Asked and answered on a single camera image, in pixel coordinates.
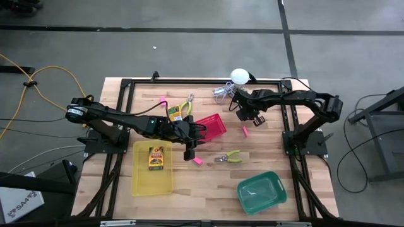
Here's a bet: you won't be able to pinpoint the red plastic basket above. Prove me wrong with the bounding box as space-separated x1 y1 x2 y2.
194 113 227 143

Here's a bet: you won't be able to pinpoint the black floor cable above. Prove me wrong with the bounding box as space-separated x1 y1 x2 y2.
336 94 404 194

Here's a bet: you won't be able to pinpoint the yellow extension cable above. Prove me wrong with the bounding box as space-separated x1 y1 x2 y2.
0 53 91 139

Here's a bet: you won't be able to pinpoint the black aluminium table frame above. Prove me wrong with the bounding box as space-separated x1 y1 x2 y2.
75 71 338 221

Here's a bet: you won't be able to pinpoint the black metal cart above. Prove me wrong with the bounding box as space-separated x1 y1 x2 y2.
347 86 404 183

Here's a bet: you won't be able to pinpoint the person's foot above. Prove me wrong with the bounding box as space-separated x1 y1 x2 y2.
0 0 44 16

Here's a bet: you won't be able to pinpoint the green-handled pliers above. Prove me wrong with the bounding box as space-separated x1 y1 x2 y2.
180 93 194 117
214 149 244 164

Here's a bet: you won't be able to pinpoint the white lamp cable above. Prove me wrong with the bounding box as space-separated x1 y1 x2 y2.
213 81 236 104

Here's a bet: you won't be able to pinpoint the white cardboard box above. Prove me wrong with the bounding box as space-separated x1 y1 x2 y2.
0 172 45 224

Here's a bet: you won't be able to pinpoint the yellow crayon box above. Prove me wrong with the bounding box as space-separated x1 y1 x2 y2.
167 105 183 122
148 146 165 172

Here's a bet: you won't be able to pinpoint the white floor cable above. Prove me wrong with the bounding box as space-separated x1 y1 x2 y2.
8 144 86 174

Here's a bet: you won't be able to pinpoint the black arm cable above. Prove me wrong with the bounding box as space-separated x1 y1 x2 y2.
282 76 314 93

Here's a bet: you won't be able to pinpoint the black floor stand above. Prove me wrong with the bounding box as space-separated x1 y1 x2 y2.
0 159 79 196

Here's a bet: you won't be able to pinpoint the yellow translucent plastic tray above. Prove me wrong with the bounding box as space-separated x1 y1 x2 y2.
131 139 174 197

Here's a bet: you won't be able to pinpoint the white mushroom table lamp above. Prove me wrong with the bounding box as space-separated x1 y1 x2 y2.
230 67 251 88

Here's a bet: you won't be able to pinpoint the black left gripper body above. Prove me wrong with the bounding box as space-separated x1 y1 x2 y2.
172 121 203 151

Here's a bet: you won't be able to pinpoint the teal plastic bin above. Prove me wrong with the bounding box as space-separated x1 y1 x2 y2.
237 171 288 217

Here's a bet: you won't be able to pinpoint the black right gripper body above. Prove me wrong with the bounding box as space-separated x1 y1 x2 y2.
232 90 266 117

